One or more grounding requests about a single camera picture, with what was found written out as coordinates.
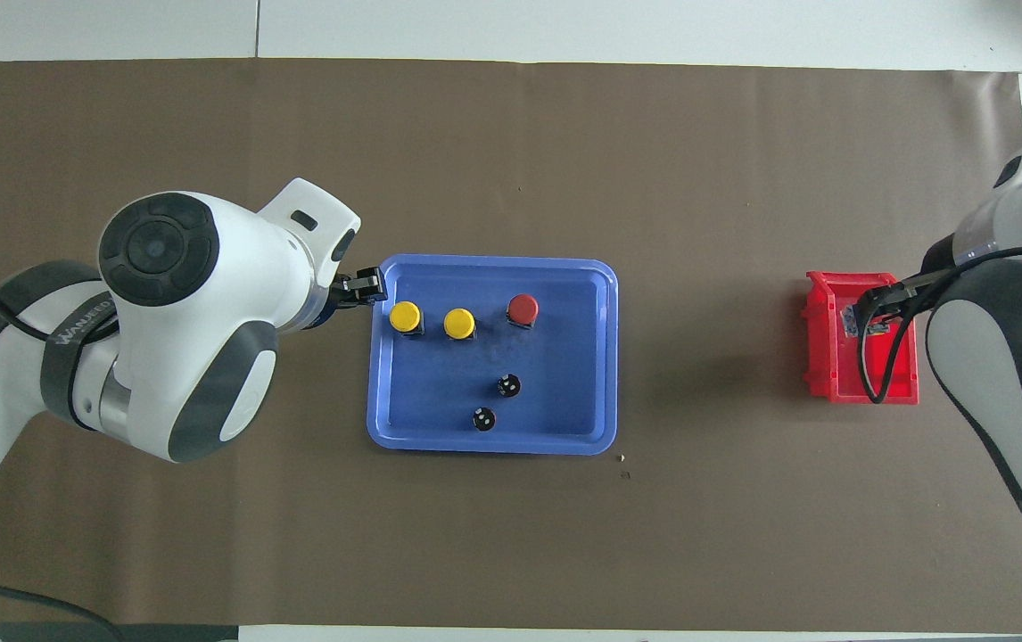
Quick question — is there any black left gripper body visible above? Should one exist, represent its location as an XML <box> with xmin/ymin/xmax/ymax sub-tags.
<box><xmin>301</xmin><ymin>276</ymin><xmax>360</xmax><ymax>329</ymax></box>

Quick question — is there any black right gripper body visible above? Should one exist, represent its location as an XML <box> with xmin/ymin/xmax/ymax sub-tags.
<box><xmin>919</xmin><ymin>236</ymin><xmax>962</xmax><ymax>295</ymax></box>

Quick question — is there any red plastic bin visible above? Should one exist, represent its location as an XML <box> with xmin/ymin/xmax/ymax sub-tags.
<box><xmin>802</xmin><ymin>271</ymin><xmax>920</xmax><ymax>406</ymax></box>

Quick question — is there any blue plastic tray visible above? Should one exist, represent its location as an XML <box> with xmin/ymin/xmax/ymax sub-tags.
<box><xmin>367</xmin><ymin>254</ymin><xmax>619</xmax><ymax>457</ymax></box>

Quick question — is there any brown paper mat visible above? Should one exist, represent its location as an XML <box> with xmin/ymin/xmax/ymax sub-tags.
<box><xmin>0</xmin><ymin>58</ymin><xmax>1022</xmax><ymax>630</ymax></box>

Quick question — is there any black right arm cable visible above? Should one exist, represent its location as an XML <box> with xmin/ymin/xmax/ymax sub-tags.
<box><xmin>857</xmin><ymin>245</ymin><xmax>1022</xmax><ymax>405</ymax></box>

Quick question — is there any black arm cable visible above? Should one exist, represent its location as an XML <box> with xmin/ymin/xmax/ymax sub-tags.
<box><xmin>857</xmin><ymin>245</ymin><xmax>1022</xmax><ymax>405</ymax></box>
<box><xmin>0</xmin><ymin>276</ymin><xmax>124</xmax><ymax>642</ymax></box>

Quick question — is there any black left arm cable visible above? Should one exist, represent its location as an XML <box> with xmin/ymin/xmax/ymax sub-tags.
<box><xmin>0</xmin><ymin>276</ymin><xmax>124</xmax><ymax>642</ymax></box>

